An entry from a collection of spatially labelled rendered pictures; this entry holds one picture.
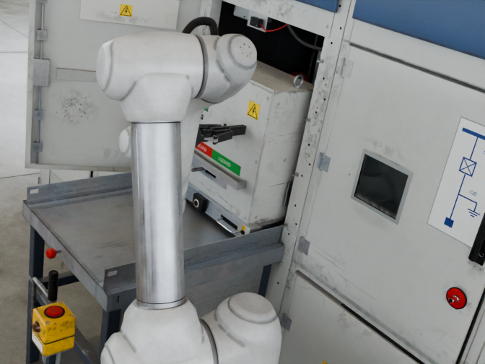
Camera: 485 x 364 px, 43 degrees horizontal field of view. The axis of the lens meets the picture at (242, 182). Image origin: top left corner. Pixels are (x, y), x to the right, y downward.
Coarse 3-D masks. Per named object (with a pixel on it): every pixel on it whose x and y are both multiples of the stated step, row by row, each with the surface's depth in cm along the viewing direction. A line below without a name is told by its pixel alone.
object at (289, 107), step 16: (256, 80) 200; (272, 80) 204; (288, 80) 207; (288, 96) 196; (304, 96) 200; (272, 112) 194; (288, 112) 199; (304, 112) 203; (272, 128) 197; (288, 128) 202; (304, 128) 207; (272, 144) 200; (288, 144) 205; (272, 160) 203; (288, 160) 208; (272, 176) 207; (288, 176) 212; (256, 192) 205; (272, 192) 210; (256, 208) 208; (272, 208) 214
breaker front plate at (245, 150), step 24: (240, 96) 203; (264, 96) 194; (216, 120) 215; (240, 120) 205; (264, 120) 196; (216, 144) 217; (240, 144) 206; (216, 192) 221; (240, 192) 210; (240, 216) 212
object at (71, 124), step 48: (48, 0) 219; (96, 0) 221; (144, 0) 225; (192, 0) 232; (48, 48) 226; (96, 48) 231; (48, 96) 233; (96, 96) 238; (48, 144) 241; (96, 144) 246
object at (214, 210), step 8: (192, 192) 230; (200, 192) 226; (192, 200) 231; (208, 200) 223; (208, 208) 224; (216, 208) 220; (224, 208) 218; (216, 216) 220; (224, 216) 217; (232, 216) 213; (224, 224) 217; (232, 224) 214; (256, 224) 211; (248, 232) 208
